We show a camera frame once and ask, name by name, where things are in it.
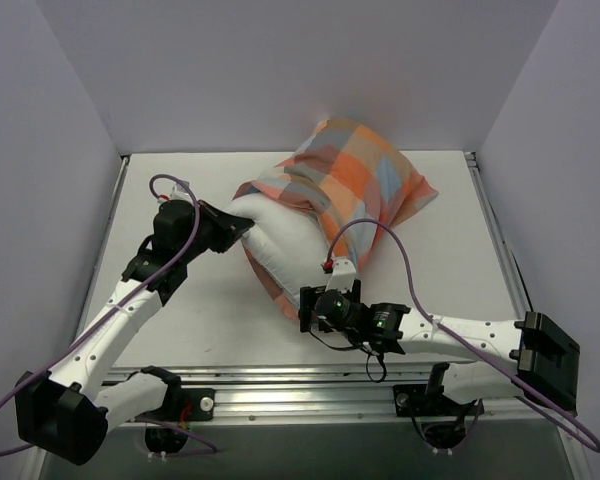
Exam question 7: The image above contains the purple cable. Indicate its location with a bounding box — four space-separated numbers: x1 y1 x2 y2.
0 173 219 459
328 218 600 454

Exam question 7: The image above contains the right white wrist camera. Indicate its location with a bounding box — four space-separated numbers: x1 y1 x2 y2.
322 257 357 292

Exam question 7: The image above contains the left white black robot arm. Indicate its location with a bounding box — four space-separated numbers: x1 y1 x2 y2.
15 199 254 465

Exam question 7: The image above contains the aluminium side rail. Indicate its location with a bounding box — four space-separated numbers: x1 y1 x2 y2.
463 152 532 318
92 154 131 281

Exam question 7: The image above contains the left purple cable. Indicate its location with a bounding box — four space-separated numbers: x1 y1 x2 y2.
0 173 219 459

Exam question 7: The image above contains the checkered orange blue pillowcase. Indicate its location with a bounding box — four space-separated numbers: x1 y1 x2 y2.
233 115 439 319

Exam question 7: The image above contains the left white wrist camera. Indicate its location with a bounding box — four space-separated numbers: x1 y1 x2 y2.
157 183 193 204

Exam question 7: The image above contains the aluminium front rail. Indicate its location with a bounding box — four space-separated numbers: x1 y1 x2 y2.
94 364 579 426

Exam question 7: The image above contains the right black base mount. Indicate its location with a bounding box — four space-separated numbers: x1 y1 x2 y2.
392 384 485 455

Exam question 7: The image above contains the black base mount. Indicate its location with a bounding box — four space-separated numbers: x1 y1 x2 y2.
392 384 485 455
143 388 216 455

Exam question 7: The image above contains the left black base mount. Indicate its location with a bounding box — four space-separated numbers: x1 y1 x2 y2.
143 388 216 455

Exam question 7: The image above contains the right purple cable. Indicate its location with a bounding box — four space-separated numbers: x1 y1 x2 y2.
328 218 600 454

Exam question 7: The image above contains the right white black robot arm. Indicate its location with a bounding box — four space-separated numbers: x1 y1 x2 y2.
298 281 580 413

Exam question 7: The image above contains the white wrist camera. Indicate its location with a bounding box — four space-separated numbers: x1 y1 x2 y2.
322 257 357 292
157 183 193 204

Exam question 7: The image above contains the right aluminium side rail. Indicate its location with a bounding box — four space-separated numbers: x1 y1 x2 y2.
463 152 532 318

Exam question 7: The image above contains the left aluminium side rail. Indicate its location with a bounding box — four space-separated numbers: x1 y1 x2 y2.
92 154 131 281

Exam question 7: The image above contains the white pillow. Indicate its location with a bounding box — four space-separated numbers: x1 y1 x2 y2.
226 193 328 318

